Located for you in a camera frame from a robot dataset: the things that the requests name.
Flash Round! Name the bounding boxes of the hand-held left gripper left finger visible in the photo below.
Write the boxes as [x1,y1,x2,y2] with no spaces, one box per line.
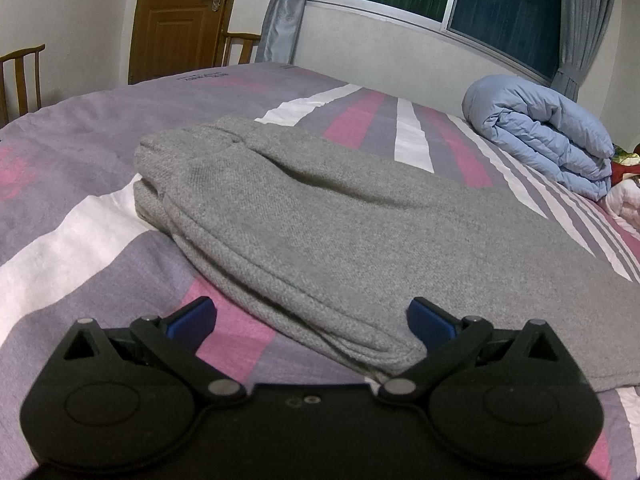
[62,296,248,404]

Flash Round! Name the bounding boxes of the brown wooden door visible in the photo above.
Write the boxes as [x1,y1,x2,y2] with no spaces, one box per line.
[128,0,244,85]

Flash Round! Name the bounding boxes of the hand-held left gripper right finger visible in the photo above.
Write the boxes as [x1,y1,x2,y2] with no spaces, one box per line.
[377,296,573,405]

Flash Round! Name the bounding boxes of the wooden chair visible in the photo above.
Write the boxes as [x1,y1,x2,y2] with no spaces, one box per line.
[220,31,262,67]
[0,44,47,128]

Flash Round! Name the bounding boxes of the red floral pillow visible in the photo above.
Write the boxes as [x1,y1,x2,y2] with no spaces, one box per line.
[611,142,640,183]

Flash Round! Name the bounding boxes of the white pink folded quilt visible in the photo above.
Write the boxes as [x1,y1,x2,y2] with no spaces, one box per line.
[602,175,640,233]

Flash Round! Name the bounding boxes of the striped purple pink bed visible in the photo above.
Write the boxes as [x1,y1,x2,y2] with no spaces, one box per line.
[0,62,640,480]

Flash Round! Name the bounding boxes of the grey curtain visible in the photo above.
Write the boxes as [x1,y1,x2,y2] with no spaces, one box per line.
[550,0,621,106]
[255,0,321,66]

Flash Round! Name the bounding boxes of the sliding glass window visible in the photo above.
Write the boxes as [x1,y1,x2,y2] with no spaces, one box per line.
[305,0,563,81]

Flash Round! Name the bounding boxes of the folded light blue quilt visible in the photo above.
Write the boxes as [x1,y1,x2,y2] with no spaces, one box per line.
[461,74,617,202]

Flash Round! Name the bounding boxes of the grey pants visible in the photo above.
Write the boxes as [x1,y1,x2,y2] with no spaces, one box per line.
[134,115,640,392]

